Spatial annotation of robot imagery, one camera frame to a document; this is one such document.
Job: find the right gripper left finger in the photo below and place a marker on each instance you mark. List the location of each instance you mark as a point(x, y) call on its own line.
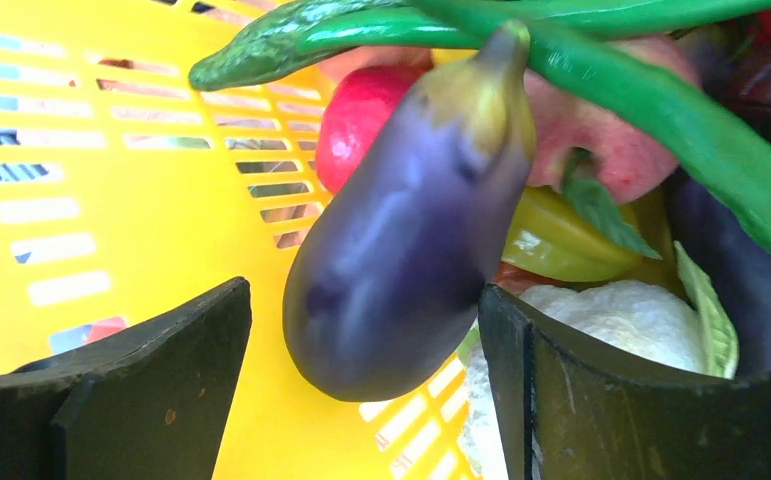
point(149, 402)

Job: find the green bean pods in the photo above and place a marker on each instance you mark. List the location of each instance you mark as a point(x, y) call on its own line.
point(569, 48)

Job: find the white garlic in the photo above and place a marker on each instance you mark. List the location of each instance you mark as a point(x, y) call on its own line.
point(640, 318)

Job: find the green star fruit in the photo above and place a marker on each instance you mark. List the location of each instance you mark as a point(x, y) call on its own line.
point(546, 237)

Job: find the pink peach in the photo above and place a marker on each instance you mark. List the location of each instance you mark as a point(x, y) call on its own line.
point(627, 162)

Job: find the yellow plastic basket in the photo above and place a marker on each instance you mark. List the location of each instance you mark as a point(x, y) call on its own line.
point(125, 194)

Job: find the purple eggplant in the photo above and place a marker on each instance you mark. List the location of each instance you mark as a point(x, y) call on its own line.
point(386, 283)

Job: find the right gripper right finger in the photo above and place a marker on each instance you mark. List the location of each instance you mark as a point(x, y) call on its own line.
point(570, 406)

